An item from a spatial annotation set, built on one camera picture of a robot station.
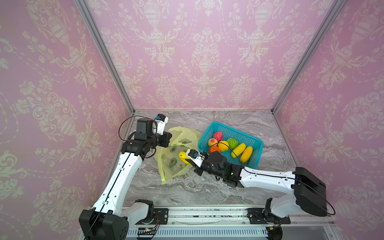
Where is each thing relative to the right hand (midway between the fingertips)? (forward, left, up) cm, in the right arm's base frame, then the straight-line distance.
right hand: (188, 156), depth 74 cm
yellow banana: (+12, -31, -16) cm, 37 cm away
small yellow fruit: (-2, +2, +3) cm, 4 cm away
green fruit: (+15, -28, -14) cm, 34 cm away
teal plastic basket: (+24, -27, -14) cm, 38 cm away
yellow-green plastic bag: (+8, +14, -17) cm, 24 cm away
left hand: (+9, +8, +6) cm, 14 cm away
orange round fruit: (+12, -15, -13) cm, 23 cm away
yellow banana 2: (+8, -35, -16) cm, 39 cm away
